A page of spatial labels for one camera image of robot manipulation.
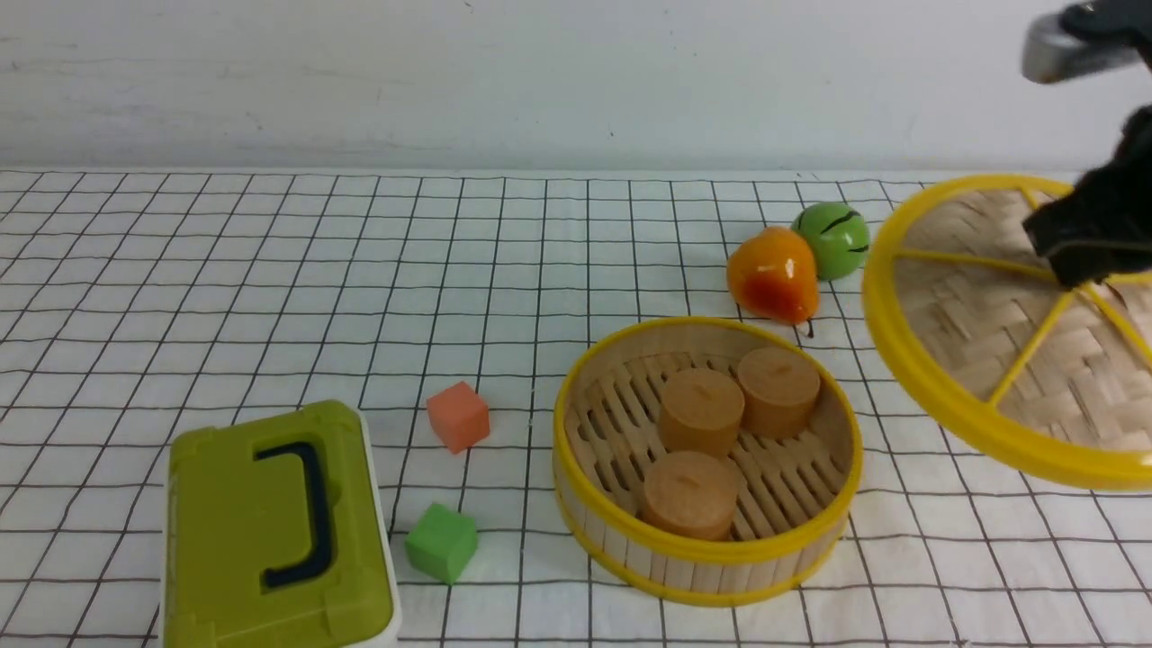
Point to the yellow-rimmed woven bamboo lid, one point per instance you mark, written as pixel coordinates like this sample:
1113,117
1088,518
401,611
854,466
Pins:
974,325

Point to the bamboo steamer basket yellow rim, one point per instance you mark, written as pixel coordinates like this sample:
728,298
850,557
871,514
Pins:
794,494

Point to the white grid-pattern tablecloth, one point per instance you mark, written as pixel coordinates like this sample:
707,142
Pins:
138,305

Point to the orange foam cube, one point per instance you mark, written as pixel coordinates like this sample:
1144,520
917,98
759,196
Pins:
459,416

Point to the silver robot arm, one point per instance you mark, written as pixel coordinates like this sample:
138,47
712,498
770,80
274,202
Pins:
1086,39

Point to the green foam cube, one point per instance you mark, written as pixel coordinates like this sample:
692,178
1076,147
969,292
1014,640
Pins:
442,543

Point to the brown cylinder bun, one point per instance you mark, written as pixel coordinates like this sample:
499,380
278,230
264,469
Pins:
701,410
780,388
690,494

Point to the orange toy pear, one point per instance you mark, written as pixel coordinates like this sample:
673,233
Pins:
774,276

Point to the green toy melon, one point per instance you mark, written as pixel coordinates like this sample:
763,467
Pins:
837,236

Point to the brown cylinder bun front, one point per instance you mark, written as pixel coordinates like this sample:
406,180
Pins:
690,494

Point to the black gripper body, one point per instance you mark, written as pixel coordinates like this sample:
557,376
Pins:
1102,227

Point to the brown cylinder bun right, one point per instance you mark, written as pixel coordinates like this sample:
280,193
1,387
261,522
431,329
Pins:
780,388

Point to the olive green lidded box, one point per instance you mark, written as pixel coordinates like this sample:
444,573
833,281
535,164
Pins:
274,536

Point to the brown cylinder bun left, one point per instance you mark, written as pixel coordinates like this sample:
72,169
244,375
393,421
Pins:
701,410

